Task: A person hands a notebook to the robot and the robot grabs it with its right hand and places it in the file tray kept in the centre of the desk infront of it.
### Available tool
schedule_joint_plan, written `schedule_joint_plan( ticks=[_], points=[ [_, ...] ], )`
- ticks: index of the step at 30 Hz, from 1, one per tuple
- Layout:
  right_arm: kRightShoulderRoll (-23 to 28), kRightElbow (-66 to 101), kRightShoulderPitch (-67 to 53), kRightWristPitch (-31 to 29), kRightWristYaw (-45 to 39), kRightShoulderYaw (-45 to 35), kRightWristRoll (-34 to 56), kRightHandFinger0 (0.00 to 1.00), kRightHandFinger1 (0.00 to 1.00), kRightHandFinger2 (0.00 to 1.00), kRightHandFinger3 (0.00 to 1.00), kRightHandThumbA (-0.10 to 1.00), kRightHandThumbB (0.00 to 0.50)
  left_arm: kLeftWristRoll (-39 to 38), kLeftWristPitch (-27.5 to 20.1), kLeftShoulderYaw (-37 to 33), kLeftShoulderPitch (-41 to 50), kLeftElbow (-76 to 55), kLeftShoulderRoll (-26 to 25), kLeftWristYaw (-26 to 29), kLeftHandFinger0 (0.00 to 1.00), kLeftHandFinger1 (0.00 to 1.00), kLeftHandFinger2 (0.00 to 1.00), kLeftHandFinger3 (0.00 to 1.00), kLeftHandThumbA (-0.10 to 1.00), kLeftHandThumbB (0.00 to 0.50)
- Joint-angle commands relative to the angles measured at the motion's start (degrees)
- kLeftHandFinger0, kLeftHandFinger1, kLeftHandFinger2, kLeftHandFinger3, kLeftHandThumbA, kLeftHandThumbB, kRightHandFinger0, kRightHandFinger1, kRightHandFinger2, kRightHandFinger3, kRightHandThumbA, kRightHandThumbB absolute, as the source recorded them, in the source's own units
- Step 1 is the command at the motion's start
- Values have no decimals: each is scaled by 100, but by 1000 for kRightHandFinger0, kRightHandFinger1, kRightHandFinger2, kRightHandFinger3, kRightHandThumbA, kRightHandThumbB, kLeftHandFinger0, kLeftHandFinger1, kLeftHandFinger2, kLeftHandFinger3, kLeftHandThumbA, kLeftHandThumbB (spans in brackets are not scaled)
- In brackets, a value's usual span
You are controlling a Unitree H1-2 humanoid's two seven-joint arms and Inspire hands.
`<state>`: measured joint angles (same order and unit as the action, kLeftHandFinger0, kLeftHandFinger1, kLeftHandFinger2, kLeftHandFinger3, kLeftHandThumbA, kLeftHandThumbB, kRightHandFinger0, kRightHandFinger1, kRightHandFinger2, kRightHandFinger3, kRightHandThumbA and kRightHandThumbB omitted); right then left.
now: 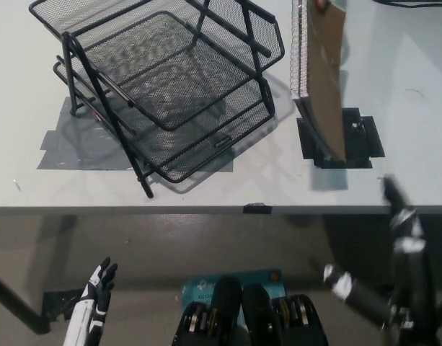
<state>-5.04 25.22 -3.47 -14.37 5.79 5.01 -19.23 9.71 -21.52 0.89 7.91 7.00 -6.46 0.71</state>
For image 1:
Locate small black tape strip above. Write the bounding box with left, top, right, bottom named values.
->
left=243, top=203, right=273, bottom=215

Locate black table leg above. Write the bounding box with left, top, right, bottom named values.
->
left=0, top=268, right=50, bottom=334

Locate brown spiral notebook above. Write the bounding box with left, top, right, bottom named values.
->
left=288, top=0, right=348, bottom=161

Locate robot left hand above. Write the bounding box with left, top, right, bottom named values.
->
left=63, top=257, right=119, bottom=346

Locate black mesh file tray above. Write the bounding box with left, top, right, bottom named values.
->
left=28, top=0, right=283, bottom=199

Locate grey tape patch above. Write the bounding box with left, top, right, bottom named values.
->
left=35, top=96, right=234, bottom=173

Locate large black tape patch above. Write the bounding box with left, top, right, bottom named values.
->
left=296, top=107, right=386, bottom=169

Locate black floor tape patch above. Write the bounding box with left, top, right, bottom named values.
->
left=43, top=288, right=84, bottom=321

